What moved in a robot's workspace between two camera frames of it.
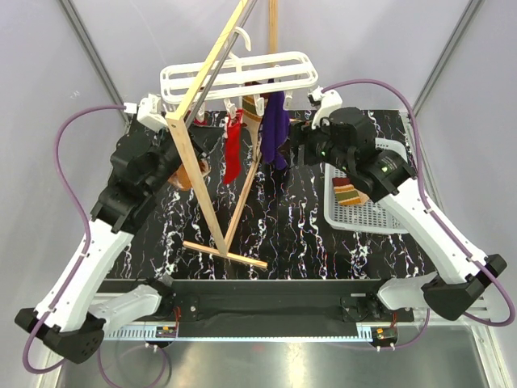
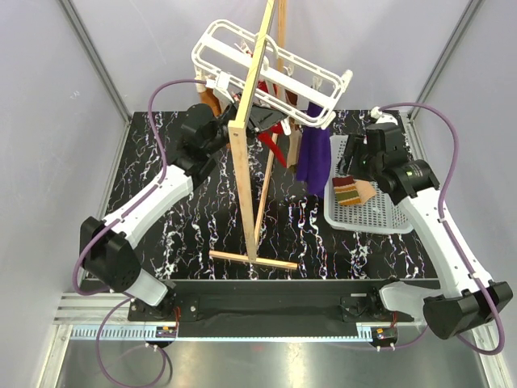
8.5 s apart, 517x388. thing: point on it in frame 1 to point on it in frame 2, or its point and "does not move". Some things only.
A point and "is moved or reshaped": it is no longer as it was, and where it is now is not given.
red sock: (233, 146) to (271, 137)
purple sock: (275, 129) to (314, 158)
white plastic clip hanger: (244, 76) is moved or reshaped
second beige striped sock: (346, 194) does not move
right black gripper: (301, 132) to (356, 145)
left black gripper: (204, 137) to (262, 117)
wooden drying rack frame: (176, 123) to (240, 132)
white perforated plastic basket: (371, 217) does not move
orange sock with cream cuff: (179, 179) is moved or reshaped
